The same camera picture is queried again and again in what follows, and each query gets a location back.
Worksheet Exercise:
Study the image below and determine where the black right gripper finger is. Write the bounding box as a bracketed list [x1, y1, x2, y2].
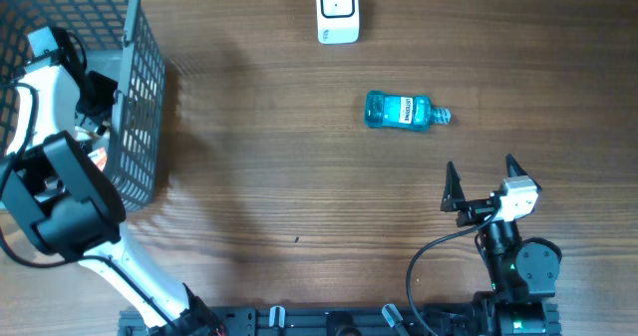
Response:
[505, 154, 527, 177]
[441, 162, 466, 212]

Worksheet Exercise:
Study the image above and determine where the blue mouthwash bottle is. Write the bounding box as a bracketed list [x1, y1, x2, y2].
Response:
[363, 91, 452, 132]

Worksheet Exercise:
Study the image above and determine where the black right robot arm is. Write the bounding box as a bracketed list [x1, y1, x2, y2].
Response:
[437, 155, 562, 335]

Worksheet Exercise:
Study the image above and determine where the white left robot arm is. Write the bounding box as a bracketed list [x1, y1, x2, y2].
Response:
[1, 26, 226, 335]

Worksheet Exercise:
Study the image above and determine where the white barcode scanner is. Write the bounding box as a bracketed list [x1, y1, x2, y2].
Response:
[316, 0, 360, 45]

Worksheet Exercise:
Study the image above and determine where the grey plastic mesh basket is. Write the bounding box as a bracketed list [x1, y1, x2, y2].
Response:
[1, 0, 165, 211]

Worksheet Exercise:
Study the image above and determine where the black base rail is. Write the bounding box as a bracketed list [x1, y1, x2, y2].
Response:
[118, 301, 562, 336]

